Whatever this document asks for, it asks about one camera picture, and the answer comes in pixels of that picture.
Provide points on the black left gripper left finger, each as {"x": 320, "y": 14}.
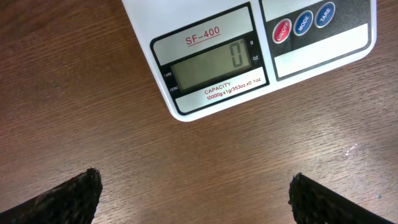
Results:
{"x": 74, "y": 201}

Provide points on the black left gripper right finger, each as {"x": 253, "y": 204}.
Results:
{"x": 312, "y": 202}

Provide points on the white digital kitchen scale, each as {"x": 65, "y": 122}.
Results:
{"x": 209, "y": 55}

